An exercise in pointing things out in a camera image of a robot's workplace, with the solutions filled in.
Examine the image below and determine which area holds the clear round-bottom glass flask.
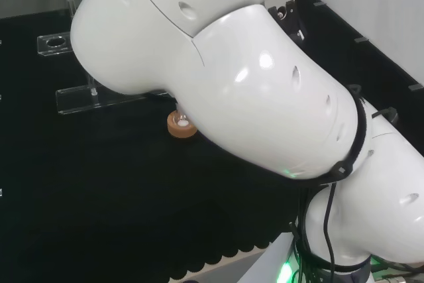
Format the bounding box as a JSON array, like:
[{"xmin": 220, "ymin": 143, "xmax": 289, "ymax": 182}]
[{"xmin": 175, "ymin": 103, "xmax": 191, "ymax": 129}]

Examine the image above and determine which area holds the clear acrylic funnel stand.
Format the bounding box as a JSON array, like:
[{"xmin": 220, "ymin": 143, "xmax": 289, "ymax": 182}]
[{"xmin": 36, "ymin": 0, "xmax": 173, "ymax": 115}]

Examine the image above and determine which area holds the black bench cloth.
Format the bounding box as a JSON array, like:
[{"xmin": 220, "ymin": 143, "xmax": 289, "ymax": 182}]
[{"xmin": 0, "ymin": 0, "xmax": 424, "ymax": 274}]

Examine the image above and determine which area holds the black arm strap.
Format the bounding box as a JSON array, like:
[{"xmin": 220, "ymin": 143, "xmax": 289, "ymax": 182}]
[{"xmin": 331, "ymin": 84, "xmax": 369, "ymax": 185}]

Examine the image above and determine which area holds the black hanging cable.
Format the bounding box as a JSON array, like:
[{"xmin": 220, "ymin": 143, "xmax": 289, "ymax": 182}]
[{"xmin": 320, "ymin": 180, "xmax": 336, "ymax": 266}]

